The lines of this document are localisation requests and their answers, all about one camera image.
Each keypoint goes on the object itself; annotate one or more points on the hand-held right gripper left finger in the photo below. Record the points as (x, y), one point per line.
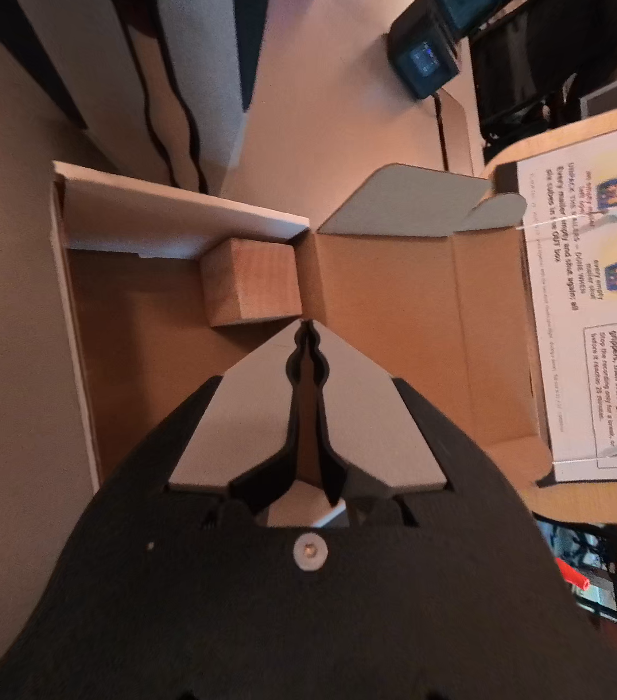
(248, 421)

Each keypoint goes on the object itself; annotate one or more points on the black charging case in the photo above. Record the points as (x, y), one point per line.
(429, 60)

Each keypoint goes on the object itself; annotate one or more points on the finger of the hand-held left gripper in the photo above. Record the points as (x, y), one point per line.
(84, 65)
(210, 65)

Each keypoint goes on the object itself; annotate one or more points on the black mesh office chair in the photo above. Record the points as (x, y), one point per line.
(560, 54)

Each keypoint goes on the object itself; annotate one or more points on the instruction sheet on stand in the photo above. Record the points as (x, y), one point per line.
(587, 503)

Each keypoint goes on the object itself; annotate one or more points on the white cardboard mailer box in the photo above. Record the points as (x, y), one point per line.
(150, 355)

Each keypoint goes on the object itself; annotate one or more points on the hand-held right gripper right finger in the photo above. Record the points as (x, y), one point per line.
(374, 426)

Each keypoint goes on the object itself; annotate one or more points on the printed instruction sheet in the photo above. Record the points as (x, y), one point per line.
(576, 355)

